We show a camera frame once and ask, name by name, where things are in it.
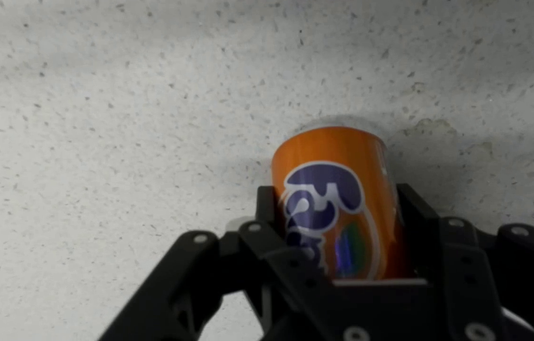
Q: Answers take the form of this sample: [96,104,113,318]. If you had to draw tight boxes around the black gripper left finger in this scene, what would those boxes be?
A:
[98,183,369,341]

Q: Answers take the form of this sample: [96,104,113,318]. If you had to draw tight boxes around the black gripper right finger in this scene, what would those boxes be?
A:
[395,181,534,341]

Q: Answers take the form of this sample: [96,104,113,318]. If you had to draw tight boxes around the orange soda can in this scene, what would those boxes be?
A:
[268,123,414,282]

